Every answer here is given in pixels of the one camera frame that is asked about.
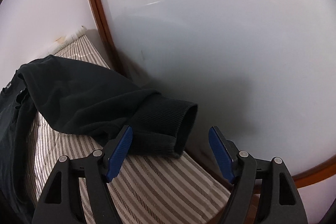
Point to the black sweatshirt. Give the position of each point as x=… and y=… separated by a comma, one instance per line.
x=81, y=98

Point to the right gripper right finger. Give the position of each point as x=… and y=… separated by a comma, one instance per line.
x=279, y=200

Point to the striped quilted mattress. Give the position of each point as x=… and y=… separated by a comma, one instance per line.
x=148, y=189

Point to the brown wooden door frame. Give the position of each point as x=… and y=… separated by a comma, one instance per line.
x=312, y=176

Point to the white rolled paper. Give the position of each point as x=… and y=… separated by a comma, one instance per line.
x=64, y=41

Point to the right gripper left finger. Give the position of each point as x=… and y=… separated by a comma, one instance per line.
x=60, y=200

